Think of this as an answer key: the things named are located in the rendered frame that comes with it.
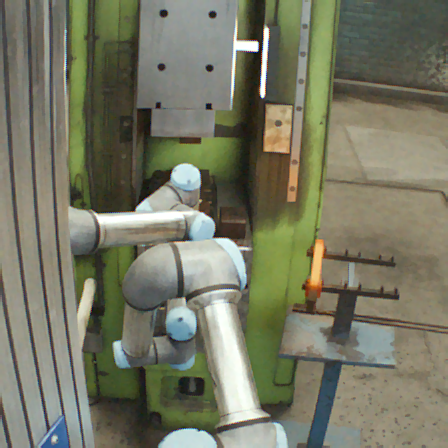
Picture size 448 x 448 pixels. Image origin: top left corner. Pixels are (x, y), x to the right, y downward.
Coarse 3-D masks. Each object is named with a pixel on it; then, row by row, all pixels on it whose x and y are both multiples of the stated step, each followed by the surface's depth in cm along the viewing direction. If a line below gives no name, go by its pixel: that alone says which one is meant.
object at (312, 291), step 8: (320, 240) 215; (320, 248) 210; (320, 256) 205; (320, 264) 201; (312, 272) 196; (312, 280) 192; (312, 288) 186; (320, 288) 187; (312, 296) 182; (320, 296) 188; (312, 304) 180; (312, 312) 182
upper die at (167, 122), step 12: (156, 108) 197; (168, 108) 197; (156, 120) 199; (168, 120) 199; (180, 120) 199; (192, 120) 199; (204, 120) 199; (156, 132) 201; (168, 132) 201; (180, 132) 201; (192, 132) 201; (204, 132) 201
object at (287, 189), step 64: (320, 0) 195; (256, 64) 229; (320, 64) 206; (256, 128) 224; (320, 128) 217; (256, 192) 227; (320, 192) 227; (256, 256) 238; (256, 320) 251; (256, 384) 267
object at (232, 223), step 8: (224, 208) 224; (232, 208) 225; (240, 208) 225; (224, 216) 219; (232, 216) 219; (240, 216) 219; (224, 224) 216; (232, 224) 216; (240, 224) 216; (224, 232) 218; (232, 232) 218; (240, 232) 218
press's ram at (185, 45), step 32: (160, 0) 180; (192, 0) 181; (224, 0) 181; (160, 32) 185; (192, 32) 186; (224, 32) 186; (160, 64) 190; (192, 64) 191; (224, 64) 191; (160, 96) 195; (192, 96) 196; (224, 96) 196
